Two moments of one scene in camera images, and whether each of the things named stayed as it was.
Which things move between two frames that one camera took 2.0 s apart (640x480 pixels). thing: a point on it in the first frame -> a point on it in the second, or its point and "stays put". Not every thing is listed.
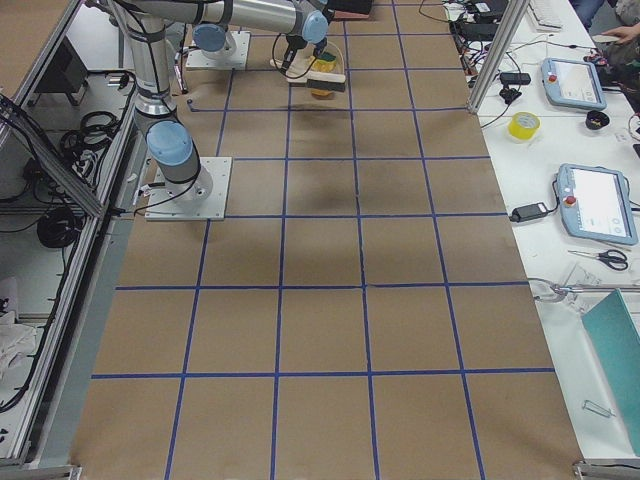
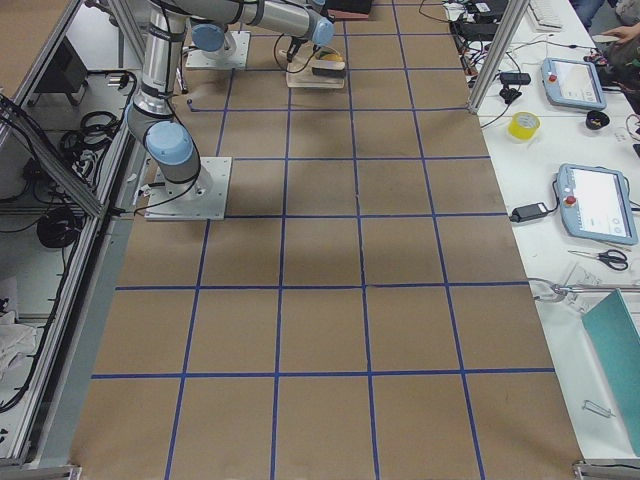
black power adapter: [529, 212] stays put
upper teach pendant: [573, 82] stays put
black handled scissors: [614, 257] stays put
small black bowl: [596, 120] stays put
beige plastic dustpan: [301, 59] -> [299, 72]
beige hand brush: [321, 81] -> [333, 69]
